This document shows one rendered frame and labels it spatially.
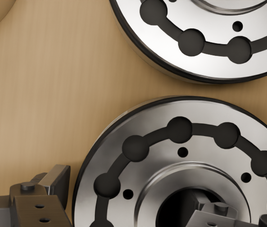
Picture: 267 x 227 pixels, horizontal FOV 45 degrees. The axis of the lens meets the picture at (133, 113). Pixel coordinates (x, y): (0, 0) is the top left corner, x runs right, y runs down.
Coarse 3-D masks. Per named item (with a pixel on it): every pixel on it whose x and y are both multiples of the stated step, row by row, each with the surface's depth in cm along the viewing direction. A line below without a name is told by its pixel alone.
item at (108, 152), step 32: (128, 128) 13; (160, 128) 14; (192, 128) 14; (224, 128) 14; (256, 128) 14; (96, 160) 14; (128, 160) 14; (160, 160) 14; (192, 160) 14; (224, 160) 14; (256, 160) 14; (96, 192) 14; (128, 192) 14; (256, 192) 14; (96, 224) 14; (128, 224) 14
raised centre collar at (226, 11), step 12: (192, 0) 13; (204, 0) 13; (216, 0) 13; (228, 0) 13; (240, 0) 13; (252, 0) 13; (264, 0) 13; (216, 12) 13; (228, 12) 13; (240, 12) 13
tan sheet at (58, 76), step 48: (48, 0) 16; (96, 0) 16; (0, 48) 16; (48, 48) 16; (96, 48) 16; (0, 96) 16; (48, 96) 16; (96, 96) 16; (144, 96) 16; (240, 96) 17; (0, 144) 17; (48, 144) 17; (0, 192) 17
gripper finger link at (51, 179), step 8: (56, 168) 15; (64, 168) 15; (48, 176) 13; (56, 176) 14; (64, 176) 14; (40, 184) 12; (48, 184) 12; (56, 184) 13; (64, 184) 15; (48, 192) 12; (56, 192) 13; (64, 192) 15; (64, 200) 15; (64, 208) 15
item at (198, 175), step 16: (160, 176) 13; (176, 176) 13; (192, 176) 13; (208, 176) 13; (224, 176) 13; (144, 192) 13; (160, 192) 13; (176, 192) 13; (224, 192) 13; (240, 192) 13; (144, 208) 13; (160, 208) 13; (240, 208) 13; (144, 224) 13
